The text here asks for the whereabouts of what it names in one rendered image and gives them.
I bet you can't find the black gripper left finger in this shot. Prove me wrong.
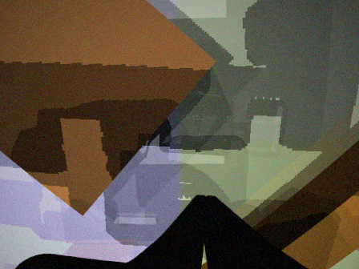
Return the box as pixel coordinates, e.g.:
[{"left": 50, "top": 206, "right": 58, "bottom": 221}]
[{"left": 15, "top": 195, "right": 208, "bottom": 269}]

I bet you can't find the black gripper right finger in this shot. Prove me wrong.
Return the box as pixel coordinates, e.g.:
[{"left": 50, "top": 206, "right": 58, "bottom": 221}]
[{"left": 204, "top": 195, "right": 308, "bottom": 269}]

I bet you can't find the yellow and orange long bar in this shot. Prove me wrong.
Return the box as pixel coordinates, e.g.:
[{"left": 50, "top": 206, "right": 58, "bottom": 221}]
[{"left": 253, "top": 140, "right": 359, "bottom": 269}]

